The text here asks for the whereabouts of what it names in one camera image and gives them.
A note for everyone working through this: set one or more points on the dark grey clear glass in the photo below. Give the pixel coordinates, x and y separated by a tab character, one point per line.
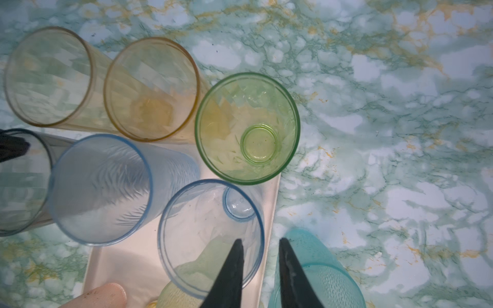
24	183

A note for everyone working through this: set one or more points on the yellow glass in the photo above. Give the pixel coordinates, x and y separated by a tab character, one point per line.
55	79
152	92

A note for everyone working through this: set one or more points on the green clear glass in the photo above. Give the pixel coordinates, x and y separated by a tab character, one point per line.
247	128

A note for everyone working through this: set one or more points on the beige rectangular tray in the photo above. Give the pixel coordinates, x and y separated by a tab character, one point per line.
135	264

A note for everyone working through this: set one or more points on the teal clear glass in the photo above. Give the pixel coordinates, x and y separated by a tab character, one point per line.
198	228

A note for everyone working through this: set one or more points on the blue clear glass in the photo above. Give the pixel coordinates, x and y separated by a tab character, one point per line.
104	187

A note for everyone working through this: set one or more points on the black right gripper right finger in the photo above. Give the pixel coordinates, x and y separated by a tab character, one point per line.
295	288

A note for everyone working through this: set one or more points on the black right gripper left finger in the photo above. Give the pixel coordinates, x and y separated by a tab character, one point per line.
227	288

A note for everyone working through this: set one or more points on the frosted pink glass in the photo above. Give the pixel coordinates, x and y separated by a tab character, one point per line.
110	295

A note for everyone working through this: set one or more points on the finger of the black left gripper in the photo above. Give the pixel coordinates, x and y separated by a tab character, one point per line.
13	147

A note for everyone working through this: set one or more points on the frosted light green glass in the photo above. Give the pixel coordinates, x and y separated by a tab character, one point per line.
173	297

